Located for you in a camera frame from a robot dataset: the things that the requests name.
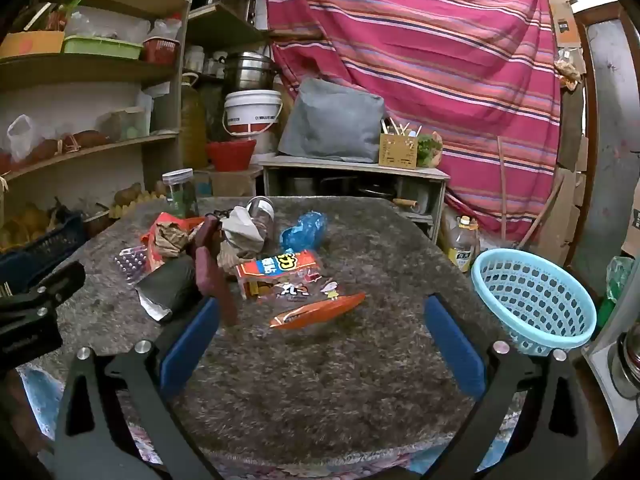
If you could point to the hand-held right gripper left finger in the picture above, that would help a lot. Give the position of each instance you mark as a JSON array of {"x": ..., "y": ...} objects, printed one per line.
[{"x": 190, "y": 345}]

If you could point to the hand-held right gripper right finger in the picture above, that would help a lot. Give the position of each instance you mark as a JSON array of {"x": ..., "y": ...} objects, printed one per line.
[{"x": 452, "y": 345}]

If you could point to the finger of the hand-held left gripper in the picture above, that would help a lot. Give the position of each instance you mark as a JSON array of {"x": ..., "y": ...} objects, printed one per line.
[{"x": 55, "y": 285}]

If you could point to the dark green foil packet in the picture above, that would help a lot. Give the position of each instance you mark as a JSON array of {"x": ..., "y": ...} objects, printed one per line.
[{"x": 170, "y": 285}]

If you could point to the light blue plastic basket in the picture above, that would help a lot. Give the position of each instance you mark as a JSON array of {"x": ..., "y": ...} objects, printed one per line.
[{"x": 535, "y": 305}]

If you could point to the red and clear snack packet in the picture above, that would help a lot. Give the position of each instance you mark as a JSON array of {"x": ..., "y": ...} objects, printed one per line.
[{"x": 285, "y": 275}]

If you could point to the large orange snack bag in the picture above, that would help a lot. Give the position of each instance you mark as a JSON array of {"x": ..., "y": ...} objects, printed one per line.
[{"x": 172, "y": 220}]

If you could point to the small orange snack bag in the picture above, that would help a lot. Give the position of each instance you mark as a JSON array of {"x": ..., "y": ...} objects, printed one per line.
[{"x": 320, "y": 311}]

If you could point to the blue plastic bag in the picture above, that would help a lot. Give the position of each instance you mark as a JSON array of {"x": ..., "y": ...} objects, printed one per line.
[{"x": 302, "y": 232}]

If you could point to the dark blue plastic crate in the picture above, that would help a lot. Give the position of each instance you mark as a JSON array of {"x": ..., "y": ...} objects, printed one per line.
[{"x": 50, "y": 245}]

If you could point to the floral tablecloth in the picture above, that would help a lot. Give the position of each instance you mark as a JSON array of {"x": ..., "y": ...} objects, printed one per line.
[{"x": 37, "y": 395}]

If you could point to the pile of yellow produce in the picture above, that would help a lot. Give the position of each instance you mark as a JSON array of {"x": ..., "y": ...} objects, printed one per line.
[{"x": 22, "y": 227}]

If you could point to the purple blister pill pack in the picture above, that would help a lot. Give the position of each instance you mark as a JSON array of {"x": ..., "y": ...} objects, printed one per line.
[{"x": 131, "y": 265}]

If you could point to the yellow oil bottle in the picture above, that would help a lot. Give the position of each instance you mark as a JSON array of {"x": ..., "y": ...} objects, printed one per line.
[{"x": 462, "y": 247}]

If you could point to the yellow egg tray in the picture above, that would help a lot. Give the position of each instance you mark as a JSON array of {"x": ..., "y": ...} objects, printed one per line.
[{"x": 132, "y": 205}]

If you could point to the clear jar of nuts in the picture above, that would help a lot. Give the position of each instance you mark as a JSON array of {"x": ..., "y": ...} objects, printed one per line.
[{"x": 262, "y": 215}]

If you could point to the green jar with silver lid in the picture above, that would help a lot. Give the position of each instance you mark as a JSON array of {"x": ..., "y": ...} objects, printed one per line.
[{"x": 181, "y": 195}]

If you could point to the white plastic bag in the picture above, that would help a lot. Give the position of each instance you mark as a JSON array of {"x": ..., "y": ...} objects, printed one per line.
[{"x": 20, "y": 137}]

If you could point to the blue cardboard box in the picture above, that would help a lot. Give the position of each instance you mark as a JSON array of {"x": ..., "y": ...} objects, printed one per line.
[{"x": 203, "y": 183}]

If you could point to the thin wooden stick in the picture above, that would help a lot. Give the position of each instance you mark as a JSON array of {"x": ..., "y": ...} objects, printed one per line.
[{"x": 504, "y": 185}]

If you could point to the clear plastic food container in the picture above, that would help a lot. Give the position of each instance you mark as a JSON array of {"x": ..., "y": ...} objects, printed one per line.
[{"x": 125, "y": 124}]

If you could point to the metal pot with lid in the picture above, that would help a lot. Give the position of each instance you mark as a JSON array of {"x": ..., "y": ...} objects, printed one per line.
[{"x": 627, "y": 365}]

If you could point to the green plastic bag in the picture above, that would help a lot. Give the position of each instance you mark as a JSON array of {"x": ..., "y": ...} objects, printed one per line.
[{"x": 617, "y": 275}]

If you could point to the red plastic basin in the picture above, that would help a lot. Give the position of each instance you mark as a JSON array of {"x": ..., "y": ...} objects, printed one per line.
[{"x": 231, "y": 155}]

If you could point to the bag of green vegetables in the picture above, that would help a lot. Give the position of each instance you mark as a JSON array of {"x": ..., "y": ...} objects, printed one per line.
[{"x": 430, "y": 149}]

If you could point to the yellow woven basket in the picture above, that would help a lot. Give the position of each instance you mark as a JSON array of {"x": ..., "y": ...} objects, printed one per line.
[{"x": 397, "y": 152}]

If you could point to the low wooden cabinet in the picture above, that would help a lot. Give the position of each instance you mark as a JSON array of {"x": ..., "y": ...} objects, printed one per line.
[{"x": 350, "y": 167}]

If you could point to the wooden shelf unit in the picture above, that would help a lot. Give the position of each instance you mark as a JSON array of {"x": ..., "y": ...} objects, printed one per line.
[{"x": 90, "y": 67}]

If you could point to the green plastic tray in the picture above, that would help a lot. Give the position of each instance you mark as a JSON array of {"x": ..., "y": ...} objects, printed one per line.
[{"x": 100, "y": 47}]

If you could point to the yellow cardboard box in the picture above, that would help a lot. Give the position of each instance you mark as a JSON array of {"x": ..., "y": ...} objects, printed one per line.
[{"x": 30, "y": 44}]

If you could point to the white plastic bucket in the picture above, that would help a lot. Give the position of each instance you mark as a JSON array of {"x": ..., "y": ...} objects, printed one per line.
[{"x": 252, "y": 110}]

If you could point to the grey cushion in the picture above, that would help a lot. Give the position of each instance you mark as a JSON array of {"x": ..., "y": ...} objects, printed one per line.
[{"x": 332, "y": 120}]

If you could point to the small red basket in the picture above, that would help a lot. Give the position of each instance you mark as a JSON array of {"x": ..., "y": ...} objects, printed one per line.
[{"x": 161, "y": 51}]

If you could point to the stainless steel pot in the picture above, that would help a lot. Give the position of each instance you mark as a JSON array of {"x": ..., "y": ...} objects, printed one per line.
[{"x": 247, "y": 72}]

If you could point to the pink striped cloth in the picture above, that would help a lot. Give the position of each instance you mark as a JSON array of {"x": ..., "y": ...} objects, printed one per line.
[{"x": 425, "y": 45}]

